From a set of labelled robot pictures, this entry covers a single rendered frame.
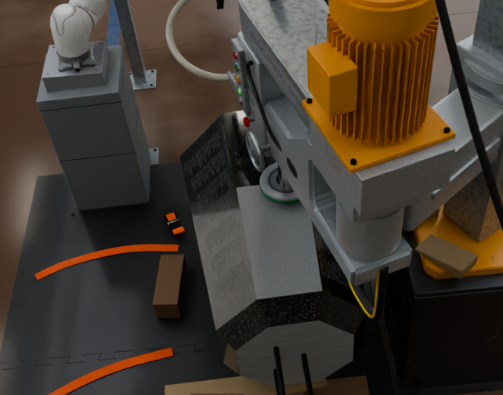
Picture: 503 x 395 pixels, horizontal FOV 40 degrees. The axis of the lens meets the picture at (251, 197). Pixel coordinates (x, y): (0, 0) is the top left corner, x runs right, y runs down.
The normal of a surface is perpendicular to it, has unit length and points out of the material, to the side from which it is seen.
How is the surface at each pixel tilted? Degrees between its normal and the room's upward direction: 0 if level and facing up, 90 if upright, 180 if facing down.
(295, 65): 0
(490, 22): 90
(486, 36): 90
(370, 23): 90
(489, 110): 0
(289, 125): 4
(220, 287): 45
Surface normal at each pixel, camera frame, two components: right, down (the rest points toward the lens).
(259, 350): 0.10, 0.72
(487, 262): -0.08, -0.68
